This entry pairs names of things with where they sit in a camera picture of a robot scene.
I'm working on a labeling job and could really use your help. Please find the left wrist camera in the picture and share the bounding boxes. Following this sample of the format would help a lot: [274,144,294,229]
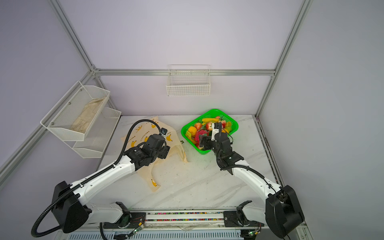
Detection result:
[160,128,168,136]

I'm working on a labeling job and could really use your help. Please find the fake peach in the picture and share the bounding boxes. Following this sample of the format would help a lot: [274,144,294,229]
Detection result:
[194,122,203,131]

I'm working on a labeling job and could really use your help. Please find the white wire wall basket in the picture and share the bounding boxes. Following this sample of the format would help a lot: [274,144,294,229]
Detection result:
[166,65,211,97]

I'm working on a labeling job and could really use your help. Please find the lower white mesh shelf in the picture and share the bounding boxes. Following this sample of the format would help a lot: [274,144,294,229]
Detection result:
[73,107,121,159]

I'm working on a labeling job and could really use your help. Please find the pink fake dragon fruit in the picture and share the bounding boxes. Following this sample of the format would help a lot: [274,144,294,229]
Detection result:
[195,130,209,145]

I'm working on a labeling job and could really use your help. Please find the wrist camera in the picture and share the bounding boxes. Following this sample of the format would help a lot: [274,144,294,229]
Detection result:
[211,123,221,141]
[160,128,168,136]

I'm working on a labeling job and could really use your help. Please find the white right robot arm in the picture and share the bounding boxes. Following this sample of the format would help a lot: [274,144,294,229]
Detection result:
[199,123,305,239]

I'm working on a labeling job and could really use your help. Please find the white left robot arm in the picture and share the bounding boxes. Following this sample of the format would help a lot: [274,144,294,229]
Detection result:
[31,119,170,238]

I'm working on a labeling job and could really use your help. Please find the yellow fake banana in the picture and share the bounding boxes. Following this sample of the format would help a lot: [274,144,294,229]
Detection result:
[202,118,220,123]

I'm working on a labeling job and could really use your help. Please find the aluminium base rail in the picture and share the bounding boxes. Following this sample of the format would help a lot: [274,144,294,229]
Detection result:
[53,208,314,240]

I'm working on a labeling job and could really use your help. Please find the cream banana print plastic bag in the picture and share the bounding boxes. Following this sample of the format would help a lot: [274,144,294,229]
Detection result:
[121,116,188,192]

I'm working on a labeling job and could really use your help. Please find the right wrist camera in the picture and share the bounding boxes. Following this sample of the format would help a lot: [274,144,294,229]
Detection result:
[211,123,221,141]

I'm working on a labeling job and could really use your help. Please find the yellow fake orange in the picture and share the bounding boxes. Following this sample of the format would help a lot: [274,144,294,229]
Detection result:
[188,126,198,136]

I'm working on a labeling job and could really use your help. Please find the green plastic fruit basket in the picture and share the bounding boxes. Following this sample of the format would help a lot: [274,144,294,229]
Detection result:
[181,109,239,155]

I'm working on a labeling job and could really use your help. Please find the white mesh wall shelf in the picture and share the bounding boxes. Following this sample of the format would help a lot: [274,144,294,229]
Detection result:
[40,81,110,142]

